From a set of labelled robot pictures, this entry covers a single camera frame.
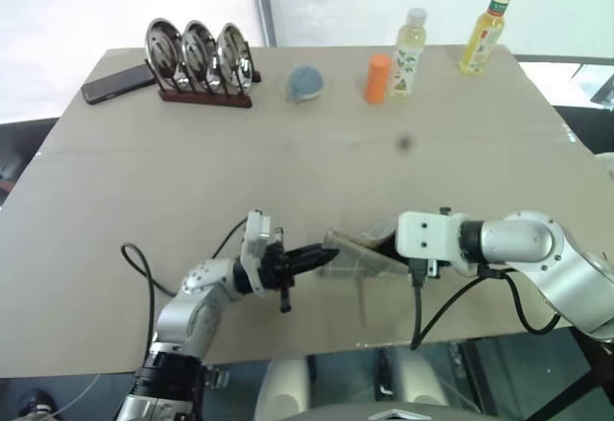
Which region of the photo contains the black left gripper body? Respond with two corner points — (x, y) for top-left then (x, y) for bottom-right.
(260, 242), (296, 315)

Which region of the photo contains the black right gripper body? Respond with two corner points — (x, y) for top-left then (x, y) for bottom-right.
(407, 257), (443, 281)

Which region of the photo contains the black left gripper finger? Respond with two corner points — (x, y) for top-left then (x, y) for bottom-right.
(289, 243), (338, 263)
(289, 252), (340, 279)

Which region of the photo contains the white rounded robot leg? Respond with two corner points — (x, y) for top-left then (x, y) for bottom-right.
(378, 346), (452, 421)
(252, 357), (312, 421)

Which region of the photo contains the blue-grey fuzzy ball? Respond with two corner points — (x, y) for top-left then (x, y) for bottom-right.
(286, 65), (325, 103)

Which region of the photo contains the dark wooden plate rack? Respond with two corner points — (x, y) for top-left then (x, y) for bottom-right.
(143, 58), (263, 109)

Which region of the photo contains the black table leg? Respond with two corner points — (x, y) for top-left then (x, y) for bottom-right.
(525, 329), (614, 421)

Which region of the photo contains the orange cylinder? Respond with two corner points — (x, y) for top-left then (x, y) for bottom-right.
(364, 54), (392, 105)

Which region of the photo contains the shiny steel plate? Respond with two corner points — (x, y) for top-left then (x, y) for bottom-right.
(214, 22), (255, 95)
(180, 19), (217, 92)
(145, 17), (185, 90)

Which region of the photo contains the small yellow drink bottle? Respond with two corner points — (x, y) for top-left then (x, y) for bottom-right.
(389, 7), (429, 98)

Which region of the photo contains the tall yellow oil bottle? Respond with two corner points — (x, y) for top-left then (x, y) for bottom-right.
(459, 0), (517, 77)

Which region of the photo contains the black smartphone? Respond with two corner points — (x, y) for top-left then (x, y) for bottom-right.
(81, 62), (157, 105)

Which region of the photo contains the dark shoe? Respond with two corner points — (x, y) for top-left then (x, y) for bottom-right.
(17, 388), (59, 421)

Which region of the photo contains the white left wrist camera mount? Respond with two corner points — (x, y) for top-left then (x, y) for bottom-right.
(239, 209), (285, 295)

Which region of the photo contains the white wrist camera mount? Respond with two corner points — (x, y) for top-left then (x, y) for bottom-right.
(394, 210), (465, 269)
(239, 209), (285, 295)

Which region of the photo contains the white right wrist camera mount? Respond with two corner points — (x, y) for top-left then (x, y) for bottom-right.
(394, 210), (465, 269)

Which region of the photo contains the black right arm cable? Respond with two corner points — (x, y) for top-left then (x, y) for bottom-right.
(409, 256), (563, 351)

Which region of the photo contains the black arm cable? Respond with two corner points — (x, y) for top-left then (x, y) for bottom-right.
(120, 218), (251, 297)
(409, 256), (563, 351)

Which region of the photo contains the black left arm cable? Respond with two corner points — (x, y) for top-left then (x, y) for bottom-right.
(120, 218), (251, 297)

